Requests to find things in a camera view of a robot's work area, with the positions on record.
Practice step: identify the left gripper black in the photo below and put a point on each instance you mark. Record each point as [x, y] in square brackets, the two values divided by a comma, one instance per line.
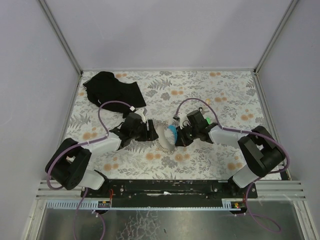
[147, 130]

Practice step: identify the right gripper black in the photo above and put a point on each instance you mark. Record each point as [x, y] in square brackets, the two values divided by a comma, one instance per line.
[184, 136]

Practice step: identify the green key tag with key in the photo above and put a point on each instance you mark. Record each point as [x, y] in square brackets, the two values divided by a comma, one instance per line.
[208, 120]

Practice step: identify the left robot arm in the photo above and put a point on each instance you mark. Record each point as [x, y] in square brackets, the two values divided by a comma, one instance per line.
[67, 168]

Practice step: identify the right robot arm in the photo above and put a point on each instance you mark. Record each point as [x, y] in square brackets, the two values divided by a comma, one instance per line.
[260, 151]

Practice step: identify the floral table mat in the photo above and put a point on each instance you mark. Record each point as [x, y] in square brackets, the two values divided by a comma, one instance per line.
[234, 101]

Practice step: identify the black cloth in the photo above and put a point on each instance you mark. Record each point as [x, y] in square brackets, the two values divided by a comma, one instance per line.
[104, 87]

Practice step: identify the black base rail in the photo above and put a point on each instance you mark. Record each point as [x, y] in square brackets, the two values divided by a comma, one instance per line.
[121, 193]

